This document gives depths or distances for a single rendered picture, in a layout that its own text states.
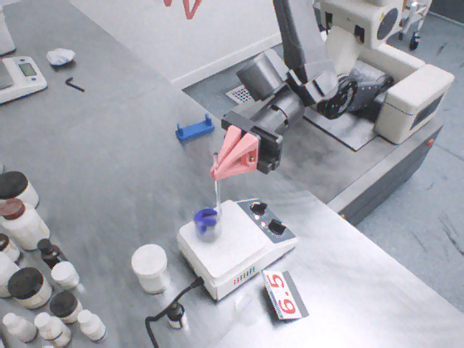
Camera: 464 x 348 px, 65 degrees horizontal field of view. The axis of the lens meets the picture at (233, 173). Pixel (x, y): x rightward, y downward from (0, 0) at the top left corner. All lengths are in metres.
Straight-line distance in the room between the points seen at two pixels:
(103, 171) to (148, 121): 0.20
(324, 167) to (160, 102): 0.68
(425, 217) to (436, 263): 0.23
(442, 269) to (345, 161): 0.63
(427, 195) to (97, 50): 1.59
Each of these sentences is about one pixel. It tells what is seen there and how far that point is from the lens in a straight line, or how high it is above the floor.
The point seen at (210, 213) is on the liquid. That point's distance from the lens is 0.63.
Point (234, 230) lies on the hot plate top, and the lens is 0.66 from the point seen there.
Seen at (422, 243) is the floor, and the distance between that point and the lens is 1.82.
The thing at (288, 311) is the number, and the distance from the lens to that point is 0.67.
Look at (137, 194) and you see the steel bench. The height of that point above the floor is 0.75.
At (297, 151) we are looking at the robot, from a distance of 1.48.
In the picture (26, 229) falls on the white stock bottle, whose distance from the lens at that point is 0.79.
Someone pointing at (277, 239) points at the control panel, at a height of 0.81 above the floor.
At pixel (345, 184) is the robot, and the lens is 1.40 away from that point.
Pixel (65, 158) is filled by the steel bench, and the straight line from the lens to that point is 0.98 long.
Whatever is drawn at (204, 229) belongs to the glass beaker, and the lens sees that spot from 0.60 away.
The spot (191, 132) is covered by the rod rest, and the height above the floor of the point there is 0.76.
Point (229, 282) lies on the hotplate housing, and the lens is 0.65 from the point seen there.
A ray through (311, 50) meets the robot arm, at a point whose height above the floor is 1.08.
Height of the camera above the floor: 1.39
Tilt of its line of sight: 49 degrees down
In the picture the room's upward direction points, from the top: straight up
